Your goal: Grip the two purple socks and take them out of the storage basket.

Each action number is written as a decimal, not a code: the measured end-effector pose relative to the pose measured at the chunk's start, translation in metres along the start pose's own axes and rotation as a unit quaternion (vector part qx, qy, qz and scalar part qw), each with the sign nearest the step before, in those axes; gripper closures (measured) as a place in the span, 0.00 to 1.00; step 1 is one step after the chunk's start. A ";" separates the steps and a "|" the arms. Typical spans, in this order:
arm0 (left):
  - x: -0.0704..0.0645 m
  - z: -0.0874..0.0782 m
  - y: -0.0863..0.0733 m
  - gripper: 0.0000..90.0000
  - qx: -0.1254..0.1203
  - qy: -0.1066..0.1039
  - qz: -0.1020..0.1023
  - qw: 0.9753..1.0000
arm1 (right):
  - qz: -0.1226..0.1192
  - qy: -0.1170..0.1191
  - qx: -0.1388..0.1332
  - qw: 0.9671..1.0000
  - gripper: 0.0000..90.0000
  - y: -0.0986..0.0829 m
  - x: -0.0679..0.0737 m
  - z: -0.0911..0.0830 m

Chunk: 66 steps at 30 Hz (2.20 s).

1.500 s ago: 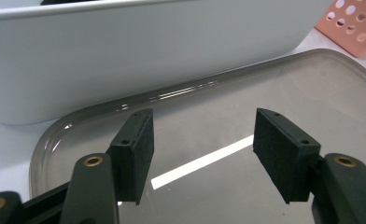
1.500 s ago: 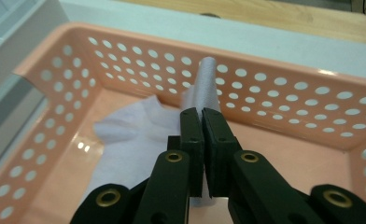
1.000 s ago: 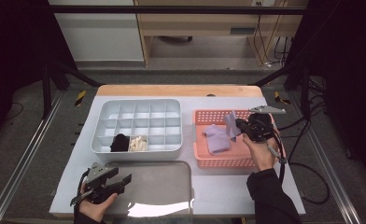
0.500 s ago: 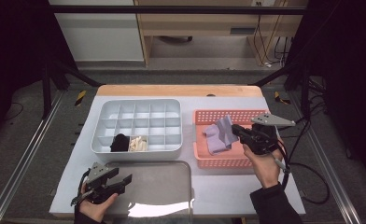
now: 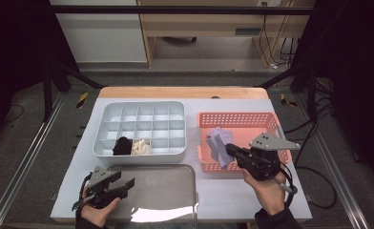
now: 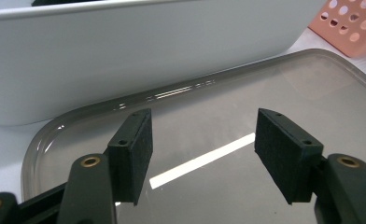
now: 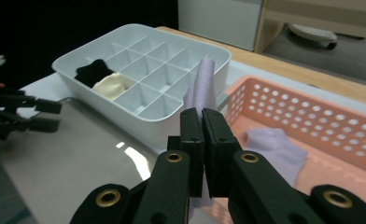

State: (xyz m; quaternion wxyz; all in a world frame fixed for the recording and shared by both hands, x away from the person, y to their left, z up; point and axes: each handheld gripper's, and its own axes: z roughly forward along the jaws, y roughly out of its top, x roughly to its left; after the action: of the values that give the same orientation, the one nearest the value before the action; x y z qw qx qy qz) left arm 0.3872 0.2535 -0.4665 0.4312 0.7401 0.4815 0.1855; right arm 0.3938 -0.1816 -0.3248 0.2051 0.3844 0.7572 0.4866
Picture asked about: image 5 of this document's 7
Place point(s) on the cream sock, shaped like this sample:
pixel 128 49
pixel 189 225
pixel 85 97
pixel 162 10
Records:
pixel 137 148
pixel 146 148

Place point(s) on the black horizontal bar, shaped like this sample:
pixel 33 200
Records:
pixel 175 10

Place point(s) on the wooden desk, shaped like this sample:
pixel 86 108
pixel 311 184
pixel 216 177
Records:
pixel 201 27

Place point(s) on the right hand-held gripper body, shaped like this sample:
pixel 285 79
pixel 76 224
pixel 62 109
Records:
pixel 263 163

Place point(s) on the person's right hand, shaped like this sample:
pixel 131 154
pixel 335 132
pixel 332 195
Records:
pixel 271 195

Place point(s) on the black metal stand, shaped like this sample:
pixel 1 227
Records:
pixel 311 95
pixel 47 95

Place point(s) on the yellow black tape strip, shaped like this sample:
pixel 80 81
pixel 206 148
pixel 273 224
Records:
pixel 285 100
pixel 82 100

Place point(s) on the person's left hand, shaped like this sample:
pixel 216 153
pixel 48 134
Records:
pixel 99 216

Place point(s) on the transparent grey box lid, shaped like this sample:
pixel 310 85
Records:
pixel 162 187

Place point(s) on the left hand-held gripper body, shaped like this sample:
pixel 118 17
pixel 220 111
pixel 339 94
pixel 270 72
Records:
pixel 100 194

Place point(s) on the grey divided storage box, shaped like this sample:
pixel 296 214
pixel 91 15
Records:
pixel 137 159

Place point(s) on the pink perforated basket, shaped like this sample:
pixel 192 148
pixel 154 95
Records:
pixel 242 133

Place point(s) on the black curtain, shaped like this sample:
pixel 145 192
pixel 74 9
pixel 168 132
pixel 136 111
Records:
pixel 360 63
pixel 13 47

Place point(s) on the black sock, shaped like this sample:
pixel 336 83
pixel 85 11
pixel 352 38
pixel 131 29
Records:
pixel 123 147

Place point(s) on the aluminium rail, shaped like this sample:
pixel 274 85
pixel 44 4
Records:
pixel 344 191
pixel 23 171

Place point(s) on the white cabinet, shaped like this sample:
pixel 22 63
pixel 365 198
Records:
pixel 102 38

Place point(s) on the purple sock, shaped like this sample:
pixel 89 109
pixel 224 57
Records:
pixel 223 133
pixel 220 157

